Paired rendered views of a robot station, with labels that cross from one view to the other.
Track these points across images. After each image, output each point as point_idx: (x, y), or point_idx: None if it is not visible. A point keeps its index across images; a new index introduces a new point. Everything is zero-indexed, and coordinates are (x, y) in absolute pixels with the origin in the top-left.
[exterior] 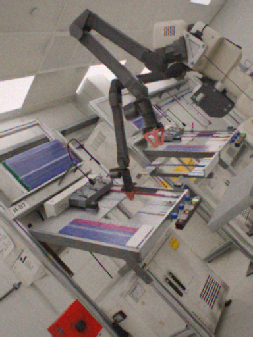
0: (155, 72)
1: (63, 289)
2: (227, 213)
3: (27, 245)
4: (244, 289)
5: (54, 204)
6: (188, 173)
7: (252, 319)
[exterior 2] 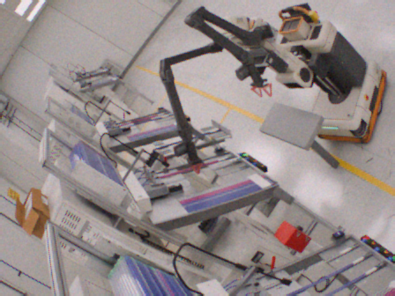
0: (249, 45)
1: (194, 271)
2: (314, 132)
3: (148, 246)
4: (276, 222)
5: (148, 196)
6: (201, 144)
7: (307, 221)
